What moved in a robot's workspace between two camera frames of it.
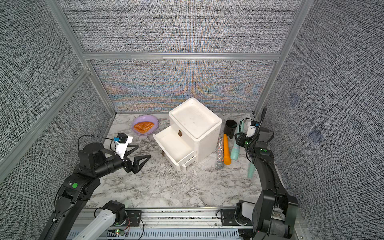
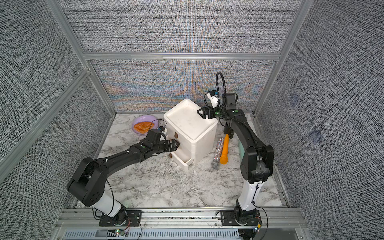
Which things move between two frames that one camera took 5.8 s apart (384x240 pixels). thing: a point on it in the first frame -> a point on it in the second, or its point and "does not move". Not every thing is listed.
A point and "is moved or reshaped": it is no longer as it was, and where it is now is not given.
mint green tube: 251,170 is moved or reshaped
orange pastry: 143,127 does not move
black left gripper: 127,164 -> 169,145
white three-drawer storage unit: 194,134 does not move
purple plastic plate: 144,124 does not move
